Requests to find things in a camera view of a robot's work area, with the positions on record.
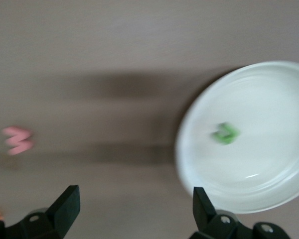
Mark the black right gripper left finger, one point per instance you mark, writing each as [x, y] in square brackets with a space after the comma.
[62, 211]

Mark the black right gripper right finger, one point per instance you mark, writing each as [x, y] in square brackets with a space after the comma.
[204, 214]

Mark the pink foam letter w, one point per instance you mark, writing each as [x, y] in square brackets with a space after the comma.
[17, 142]

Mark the green foam letter u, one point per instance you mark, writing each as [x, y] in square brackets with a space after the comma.
[224, 135]

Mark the brown table cover mat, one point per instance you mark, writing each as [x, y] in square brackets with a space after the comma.
[139, 49]

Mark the beige round plate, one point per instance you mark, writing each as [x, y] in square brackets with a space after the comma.
[264, 99]

